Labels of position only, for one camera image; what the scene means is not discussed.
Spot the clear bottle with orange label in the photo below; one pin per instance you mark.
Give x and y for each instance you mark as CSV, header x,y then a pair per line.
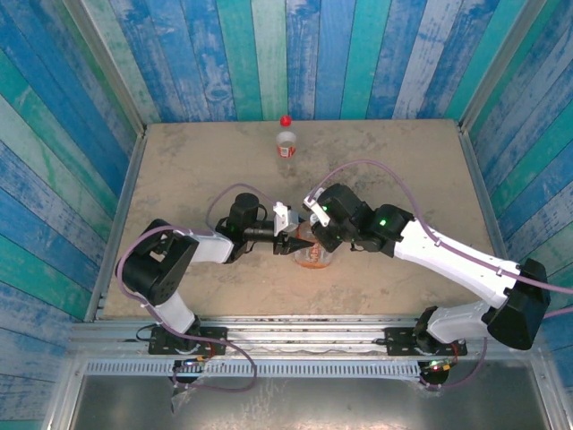
x,y
313,257

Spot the clear bottle with red label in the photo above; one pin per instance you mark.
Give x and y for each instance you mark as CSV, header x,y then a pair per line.
x,y
286,148

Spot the red bottle cap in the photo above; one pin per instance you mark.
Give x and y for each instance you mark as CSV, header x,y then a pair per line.
x,y
285,120

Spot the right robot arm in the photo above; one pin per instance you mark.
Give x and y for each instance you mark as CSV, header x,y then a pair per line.
x,y
447,260

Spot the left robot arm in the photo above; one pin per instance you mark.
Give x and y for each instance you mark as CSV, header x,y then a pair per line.
x,y
152,273

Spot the small circuit board with LEDs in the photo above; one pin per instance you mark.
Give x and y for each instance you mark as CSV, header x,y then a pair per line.
x,y
436,365
192,361

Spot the shiny steel panel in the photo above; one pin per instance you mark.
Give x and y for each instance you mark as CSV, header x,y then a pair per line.
x,y
336,403

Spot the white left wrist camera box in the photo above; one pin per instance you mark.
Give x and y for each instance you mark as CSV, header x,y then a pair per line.
x,y
286,219

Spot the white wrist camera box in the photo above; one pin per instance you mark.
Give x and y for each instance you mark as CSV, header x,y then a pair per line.
x,y
309,200
286,219

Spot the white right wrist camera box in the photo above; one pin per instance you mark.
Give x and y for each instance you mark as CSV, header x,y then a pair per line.
x,y
309,200

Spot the aluminium mounting rail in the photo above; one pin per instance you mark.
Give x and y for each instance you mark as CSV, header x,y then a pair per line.
x,y
304,333

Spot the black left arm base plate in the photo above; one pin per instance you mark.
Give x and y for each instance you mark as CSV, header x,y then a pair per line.
x,y
215,342

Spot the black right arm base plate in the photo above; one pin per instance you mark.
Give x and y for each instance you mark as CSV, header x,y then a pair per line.
x,y
398,342

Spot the aluminium table side rail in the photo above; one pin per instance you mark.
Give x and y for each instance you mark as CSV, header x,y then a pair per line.
x,y
475,170
134,168

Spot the aluminium corner post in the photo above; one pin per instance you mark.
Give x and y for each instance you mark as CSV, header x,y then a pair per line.
x,y
112,67
497,67

